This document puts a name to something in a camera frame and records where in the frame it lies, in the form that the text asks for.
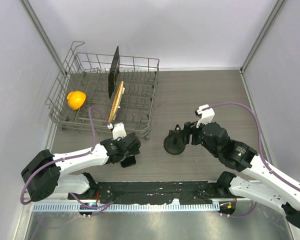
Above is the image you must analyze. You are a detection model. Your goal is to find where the black smartphone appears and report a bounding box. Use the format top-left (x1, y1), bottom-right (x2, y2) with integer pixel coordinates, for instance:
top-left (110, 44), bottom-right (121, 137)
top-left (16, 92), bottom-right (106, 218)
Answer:
top-left (120, 155), bottom-right (136, 168)

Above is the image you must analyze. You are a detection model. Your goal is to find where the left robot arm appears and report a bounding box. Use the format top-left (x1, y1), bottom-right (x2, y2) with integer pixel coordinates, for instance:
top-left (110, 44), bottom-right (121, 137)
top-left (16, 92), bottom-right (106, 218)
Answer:
top-left (20, 133), bottom-right (141, 205)

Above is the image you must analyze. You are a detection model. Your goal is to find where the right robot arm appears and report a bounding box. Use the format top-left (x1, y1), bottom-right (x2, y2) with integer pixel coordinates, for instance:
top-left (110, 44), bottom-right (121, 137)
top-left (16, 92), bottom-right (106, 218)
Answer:
top-left (182, 122), bottom-right (300, 229)

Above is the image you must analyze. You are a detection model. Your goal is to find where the yellow bowl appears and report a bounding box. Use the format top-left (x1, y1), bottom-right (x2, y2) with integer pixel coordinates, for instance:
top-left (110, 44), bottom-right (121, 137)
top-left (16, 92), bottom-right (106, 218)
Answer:
top-left (66, 90), bottom-right (87, 111)

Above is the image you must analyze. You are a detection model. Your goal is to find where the square patterned plate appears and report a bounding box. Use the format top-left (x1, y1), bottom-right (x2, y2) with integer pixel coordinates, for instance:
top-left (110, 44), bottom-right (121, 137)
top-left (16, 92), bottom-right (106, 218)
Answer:
top-left (108, 46), bottom-right (120, 98)

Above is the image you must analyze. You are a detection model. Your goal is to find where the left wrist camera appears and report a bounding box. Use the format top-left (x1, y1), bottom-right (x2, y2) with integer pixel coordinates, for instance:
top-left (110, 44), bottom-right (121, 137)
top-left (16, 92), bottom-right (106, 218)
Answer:
top-left (107, 122), bottom-right (127, 140)

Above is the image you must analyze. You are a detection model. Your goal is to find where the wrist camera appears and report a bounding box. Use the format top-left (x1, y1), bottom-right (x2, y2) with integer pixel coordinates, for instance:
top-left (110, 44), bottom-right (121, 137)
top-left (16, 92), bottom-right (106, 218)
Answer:
top-left (194, 104), bottom-right (215, 128)
top-left (107, 122), bottom-right (127, 140)

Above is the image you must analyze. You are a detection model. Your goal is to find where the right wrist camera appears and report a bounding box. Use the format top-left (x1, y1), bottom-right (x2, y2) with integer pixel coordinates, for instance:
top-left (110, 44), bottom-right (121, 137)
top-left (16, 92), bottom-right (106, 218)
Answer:
top-left (194, 104), bottom-right (215, 128)

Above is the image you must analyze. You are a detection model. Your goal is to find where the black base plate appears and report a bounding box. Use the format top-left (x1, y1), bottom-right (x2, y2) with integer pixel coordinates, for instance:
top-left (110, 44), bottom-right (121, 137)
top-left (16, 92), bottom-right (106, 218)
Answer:
top-left (77, 181), bottom-right (235, 205)

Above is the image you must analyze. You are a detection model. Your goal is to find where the grey wire dish rack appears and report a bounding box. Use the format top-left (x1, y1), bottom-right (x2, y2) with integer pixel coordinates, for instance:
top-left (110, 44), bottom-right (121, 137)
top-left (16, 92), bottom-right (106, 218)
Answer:
top-left (45, 41), bottom-right (160, 139)

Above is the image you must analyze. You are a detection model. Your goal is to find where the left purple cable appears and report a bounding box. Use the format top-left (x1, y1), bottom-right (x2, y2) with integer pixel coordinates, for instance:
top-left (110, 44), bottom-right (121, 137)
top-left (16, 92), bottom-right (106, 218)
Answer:
top-left (19, 106), bottom-right (113, 216)

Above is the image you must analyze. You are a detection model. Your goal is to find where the white slotted cable duct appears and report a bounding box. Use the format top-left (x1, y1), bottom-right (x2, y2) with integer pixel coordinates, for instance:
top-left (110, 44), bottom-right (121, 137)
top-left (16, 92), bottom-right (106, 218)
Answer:
top-left (32, 201), bottom-right (220, 213)

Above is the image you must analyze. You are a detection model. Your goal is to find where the right aluminium frame post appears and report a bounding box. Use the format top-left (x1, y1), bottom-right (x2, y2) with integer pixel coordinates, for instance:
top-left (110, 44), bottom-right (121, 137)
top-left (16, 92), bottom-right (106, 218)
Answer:
top-left (239, 0), bottom-right (288, 73)

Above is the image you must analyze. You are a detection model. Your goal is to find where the aluminium frame post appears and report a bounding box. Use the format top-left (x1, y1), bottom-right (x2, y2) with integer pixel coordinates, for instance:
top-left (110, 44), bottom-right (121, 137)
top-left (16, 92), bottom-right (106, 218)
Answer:
top-left (19, 0), bottom-right (67, 76)
top-left (239, 0), bottom-right (288, 73)

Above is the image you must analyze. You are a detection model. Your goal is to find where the left aluminium frame post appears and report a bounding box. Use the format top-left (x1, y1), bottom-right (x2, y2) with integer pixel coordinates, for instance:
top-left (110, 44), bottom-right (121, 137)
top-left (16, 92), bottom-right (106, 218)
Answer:
top-left (19, 0), bottom-right (67, 76)

